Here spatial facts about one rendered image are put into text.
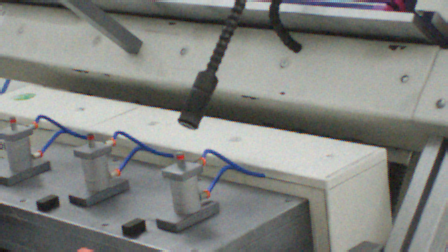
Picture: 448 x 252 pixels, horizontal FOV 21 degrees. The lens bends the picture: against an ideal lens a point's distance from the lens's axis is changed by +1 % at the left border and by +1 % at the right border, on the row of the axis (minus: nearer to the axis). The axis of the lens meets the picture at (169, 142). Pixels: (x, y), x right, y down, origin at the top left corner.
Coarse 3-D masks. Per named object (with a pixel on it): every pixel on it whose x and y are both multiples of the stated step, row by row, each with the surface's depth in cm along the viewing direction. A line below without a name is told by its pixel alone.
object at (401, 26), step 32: (0, 0) 145; (32, 0) 139; (96, 0) 129; (128, 0) 125; (160, 0) 121; (192, 0) 118; (224, 0) 115; (320, 32) 110; (352, 32) 107; (384, 32) 104; (416, 32) 101
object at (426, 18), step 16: (256, 0) 113; (288, 0) 110; (304, 0) 109; (320, 0) 108; (336, 0) 107; (352, 0) 106; (368, 0) 104; (384, 0) 103; (400, 0) 103; (416, 0) 107; (432, 16) 109; (432, 32) 109
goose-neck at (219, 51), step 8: (240, 0) 96; (232, 8) 96; (240, 8) 96; (232, 16) 95; (232, 24) 95; (224, 32) 95; (232, 32) 95; (224, 40) 95; (216, 48) 95; (224, 48) 95; (216, 56) 95; (224, 56) 95; (208, 64) 95; (216, 64) 95
